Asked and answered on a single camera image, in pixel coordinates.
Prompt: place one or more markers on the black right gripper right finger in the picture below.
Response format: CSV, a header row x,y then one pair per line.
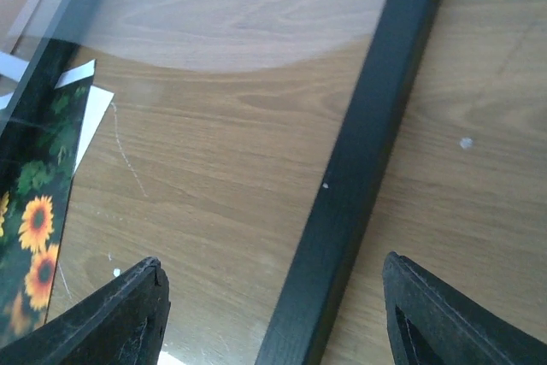
x,y
431,322

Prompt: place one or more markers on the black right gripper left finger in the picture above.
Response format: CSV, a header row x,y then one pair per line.
x,y
121,323

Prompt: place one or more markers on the black picture frame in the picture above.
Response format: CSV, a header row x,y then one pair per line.
x,y
37,59

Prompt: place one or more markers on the sunflower photo print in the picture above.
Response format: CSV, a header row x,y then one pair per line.
x,y
37,173

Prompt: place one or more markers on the clear acrylic sheet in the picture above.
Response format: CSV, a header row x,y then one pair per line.
x,y
207,132

